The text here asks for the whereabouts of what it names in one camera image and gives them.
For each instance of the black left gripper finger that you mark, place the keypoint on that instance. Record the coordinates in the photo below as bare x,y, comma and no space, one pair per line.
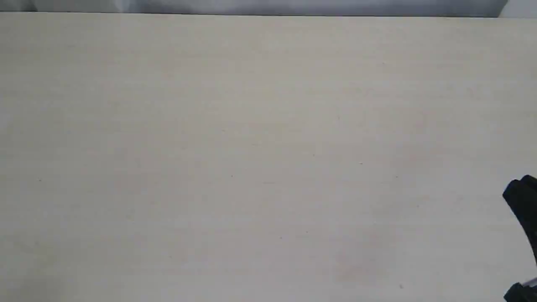
521,197

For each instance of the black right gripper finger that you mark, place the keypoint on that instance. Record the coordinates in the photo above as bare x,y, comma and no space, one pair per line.
522,292

